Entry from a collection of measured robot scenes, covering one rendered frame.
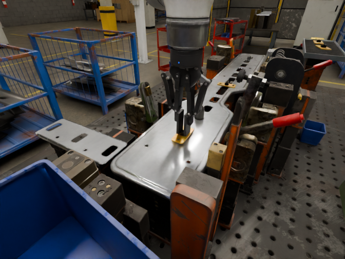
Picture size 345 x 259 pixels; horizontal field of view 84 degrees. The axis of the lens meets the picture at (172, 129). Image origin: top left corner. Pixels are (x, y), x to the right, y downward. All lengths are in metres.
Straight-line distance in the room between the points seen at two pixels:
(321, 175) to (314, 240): 0.35
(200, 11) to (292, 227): 0.72
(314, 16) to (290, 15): 1.04
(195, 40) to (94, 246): 0.40
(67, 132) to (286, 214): 0.80
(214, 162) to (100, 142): 0.33
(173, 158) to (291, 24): 8.03
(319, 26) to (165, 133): 7.17
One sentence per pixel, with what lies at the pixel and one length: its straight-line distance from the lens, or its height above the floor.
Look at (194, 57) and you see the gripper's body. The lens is 0.44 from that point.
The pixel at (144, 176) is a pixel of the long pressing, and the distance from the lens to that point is 0.46.
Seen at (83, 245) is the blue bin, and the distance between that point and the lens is 0.36.
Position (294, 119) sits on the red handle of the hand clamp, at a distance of 0.46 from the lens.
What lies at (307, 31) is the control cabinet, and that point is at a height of 0.52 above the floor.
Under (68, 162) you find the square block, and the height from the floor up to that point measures 1.06.
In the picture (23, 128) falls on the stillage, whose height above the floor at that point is 0.16.
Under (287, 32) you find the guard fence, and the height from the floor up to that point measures 0.35.
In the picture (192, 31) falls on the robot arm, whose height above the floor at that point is 1.29.
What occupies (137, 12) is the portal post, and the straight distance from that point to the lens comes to 5.04.
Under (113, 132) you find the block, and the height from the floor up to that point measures 0.98.
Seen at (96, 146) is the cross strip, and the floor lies 1.00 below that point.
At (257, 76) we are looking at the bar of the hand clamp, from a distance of 0.42.
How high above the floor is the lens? 1.34
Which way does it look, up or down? 34 degrees down
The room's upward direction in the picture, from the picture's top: straight up
